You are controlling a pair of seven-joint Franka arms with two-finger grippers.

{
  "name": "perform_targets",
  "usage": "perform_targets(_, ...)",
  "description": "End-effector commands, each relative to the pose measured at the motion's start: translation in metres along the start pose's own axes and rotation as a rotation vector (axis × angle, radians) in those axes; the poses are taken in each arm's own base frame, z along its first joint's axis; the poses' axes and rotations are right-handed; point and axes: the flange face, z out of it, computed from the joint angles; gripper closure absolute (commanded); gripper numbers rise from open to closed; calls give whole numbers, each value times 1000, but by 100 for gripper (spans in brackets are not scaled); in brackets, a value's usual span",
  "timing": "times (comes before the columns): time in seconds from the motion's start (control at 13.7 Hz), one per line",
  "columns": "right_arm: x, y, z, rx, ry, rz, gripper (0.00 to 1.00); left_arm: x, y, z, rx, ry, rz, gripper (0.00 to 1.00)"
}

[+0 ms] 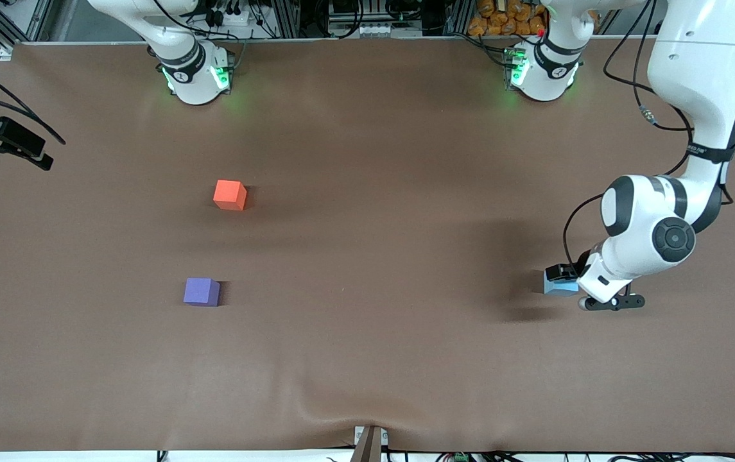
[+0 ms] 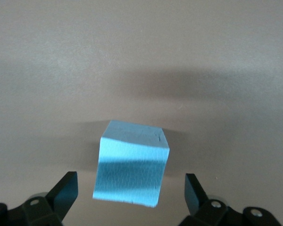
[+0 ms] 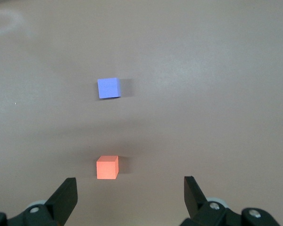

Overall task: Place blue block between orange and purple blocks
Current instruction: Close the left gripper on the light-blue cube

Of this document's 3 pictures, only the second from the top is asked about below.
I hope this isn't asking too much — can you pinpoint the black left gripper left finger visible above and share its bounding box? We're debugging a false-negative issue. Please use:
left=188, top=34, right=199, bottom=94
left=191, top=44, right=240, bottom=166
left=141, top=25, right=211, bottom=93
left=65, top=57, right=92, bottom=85
left=0, top=171, right=79, bottom=226

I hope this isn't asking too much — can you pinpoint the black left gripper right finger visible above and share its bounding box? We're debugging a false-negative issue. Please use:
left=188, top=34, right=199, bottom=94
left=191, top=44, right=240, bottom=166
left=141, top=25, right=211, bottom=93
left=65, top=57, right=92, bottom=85
left=179, top=173, right=283, bottom=226

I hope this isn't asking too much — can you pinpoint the light blue foam block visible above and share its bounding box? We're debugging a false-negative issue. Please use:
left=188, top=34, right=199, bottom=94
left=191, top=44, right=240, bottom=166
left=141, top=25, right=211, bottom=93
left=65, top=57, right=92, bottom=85
left=92, top=120, right=171, bottom=208

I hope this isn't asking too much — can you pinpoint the brown table cover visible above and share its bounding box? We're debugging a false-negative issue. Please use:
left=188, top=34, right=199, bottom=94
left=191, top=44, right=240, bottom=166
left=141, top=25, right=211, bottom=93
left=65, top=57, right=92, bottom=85
left=0, top=0, right=283, bottom=226

